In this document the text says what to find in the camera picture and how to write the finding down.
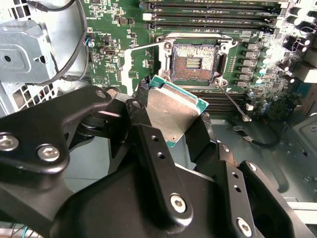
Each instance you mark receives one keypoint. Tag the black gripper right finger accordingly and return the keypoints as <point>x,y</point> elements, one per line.
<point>226,168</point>

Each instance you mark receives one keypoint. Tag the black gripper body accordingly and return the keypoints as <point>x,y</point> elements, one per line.
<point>111,210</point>

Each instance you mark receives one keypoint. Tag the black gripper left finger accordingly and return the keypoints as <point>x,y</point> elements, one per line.
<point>37,129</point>

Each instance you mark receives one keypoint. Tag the silver CPU with green edge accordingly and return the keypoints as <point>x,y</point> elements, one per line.
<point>171,111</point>

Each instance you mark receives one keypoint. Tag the metal socket cover frame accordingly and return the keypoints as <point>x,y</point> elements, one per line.
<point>127,72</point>

